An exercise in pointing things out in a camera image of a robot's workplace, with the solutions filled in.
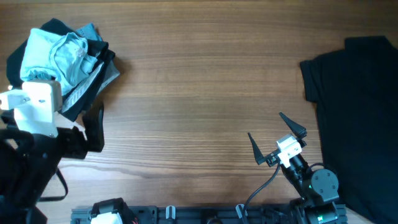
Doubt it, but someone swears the black cloth pile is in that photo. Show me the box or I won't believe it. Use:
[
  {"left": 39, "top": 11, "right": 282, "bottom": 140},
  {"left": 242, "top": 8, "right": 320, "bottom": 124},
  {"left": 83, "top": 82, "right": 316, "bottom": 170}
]
[{"left": 300, "top": 36, "right": 397, "bottom": 223}]

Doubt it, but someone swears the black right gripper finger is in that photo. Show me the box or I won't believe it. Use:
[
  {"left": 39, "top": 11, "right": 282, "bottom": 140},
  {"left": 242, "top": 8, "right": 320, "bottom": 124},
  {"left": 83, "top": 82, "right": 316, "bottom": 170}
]
[
  {"left": 279, "top": 112, "right": 307, "bottom": 139},
  {"left": 248, "top": 133, "right": 265, "bottom": 165}
]

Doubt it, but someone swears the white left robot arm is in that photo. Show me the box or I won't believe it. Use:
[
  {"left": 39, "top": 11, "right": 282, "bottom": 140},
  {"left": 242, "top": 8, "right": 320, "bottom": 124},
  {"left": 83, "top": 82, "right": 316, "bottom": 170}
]
[{"left": 1, "top": 103, "right": 104, "bottom": 223}]

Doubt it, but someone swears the stack of folded dark clothes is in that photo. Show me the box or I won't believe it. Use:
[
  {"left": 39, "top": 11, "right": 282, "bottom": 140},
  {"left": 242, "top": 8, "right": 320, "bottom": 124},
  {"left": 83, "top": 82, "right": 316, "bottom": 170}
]
[{"left": 6, "top": 19, "right": 120, "bottom": 121}]

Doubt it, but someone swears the light blue t-shirt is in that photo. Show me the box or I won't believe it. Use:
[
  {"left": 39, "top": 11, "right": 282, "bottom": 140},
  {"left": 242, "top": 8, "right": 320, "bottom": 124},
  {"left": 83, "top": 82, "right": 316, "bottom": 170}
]
[{"left": 20, "top": 28, "right": 98, "bottom": 95}]

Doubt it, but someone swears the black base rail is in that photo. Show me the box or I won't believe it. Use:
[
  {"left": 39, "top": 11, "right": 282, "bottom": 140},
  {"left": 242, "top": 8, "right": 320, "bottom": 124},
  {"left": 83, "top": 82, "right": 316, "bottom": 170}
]
[{"left": 70, "top": 203, "right": 348, "bottom": 224}]

